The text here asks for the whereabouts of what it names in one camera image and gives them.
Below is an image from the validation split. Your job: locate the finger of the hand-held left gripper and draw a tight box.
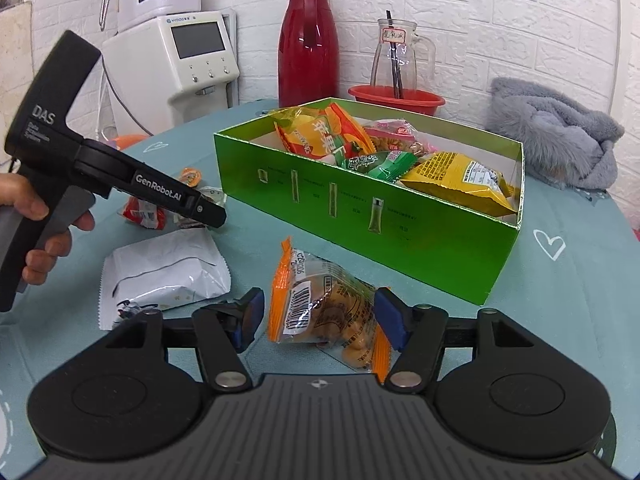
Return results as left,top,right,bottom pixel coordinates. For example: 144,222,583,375
175,185,229,229

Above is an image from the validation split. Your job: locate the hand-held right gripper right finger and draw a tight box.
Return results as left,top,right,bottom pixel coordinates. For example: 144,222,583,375
372,287,537,396

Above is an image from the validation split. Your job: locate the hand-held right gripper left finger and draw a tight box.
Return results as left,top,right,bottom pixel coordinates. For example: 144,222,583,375
107,287,266,394

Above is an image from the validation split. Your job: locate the small clear packet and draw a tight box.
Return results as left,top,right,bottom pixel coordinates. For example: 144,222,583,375
172,186,228,227

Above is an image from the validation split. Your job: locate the orange peanut packet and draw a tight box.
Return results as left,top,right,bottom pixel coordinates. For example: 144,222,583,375
266,236,394,384

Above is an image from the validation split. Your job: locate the green cardboard box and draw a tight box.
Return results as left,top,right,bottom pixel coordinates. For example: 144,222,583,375
213,96,526,307

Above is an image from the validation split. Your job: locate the orange yellow snack packet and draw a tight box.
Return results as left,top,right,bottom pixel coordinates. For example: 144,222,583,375
272,107,341,163

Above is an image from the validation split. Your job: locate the green snack packet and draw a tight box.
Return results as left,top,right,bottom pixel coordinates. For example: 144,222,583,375
341,150,419,184

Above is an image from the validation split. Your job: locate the orange red snack packet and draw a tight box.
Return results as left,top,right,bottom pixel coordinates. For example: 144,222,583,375
325,102,377,154

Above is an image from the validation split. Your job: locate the pink nut packet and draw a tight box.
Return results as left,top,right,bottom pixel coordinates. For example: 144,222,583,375
367,119,429,157

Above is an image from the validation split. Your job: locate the person's left hand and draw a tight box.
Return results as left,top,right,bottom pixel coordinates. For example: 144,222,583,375
0,172,97,287

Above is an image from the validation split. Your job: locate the beige stone slab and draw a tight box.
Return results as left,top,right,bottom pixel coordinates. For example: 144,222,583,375
0,1,35,131

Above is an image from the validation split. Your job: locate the white foil packet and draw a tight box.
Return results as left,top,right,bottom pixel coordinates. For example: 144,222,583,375
99,229,232,331

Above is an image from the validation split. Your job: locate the orange round object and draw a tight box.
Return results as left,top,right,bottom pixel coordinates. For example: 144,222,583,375
107,134,151,154

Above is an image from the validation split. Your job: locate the white appliance with screen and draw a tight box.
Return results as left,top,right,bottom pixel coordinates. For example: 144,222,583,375
101,10,241,138

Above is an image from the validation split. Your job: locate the teal tablecloth with hearts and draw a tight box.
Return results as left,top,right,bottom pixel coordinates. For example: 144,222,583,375
0,100,640,480

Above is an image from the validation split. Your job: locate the red thermos jug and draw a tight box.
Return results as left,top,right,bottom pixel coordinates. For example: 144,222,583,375
277,0,341,108

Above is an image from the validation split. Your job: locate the red plastic basin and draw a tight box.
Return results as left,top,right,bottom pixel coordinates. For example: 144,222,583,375
347,84,446,117

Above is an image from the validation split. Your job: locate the black stirring stick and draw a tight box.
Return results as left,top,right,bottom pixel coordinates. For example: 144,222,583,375
384,9,405,100

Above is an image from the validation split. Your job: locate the grey fluffy cloth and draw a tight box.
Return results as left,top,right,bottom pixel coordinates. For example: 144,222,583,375
486,76,626,191

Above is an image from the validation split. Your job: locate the glass pitcher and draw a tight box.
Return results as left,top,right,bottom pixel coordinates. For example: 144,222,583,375
370,17,437,99

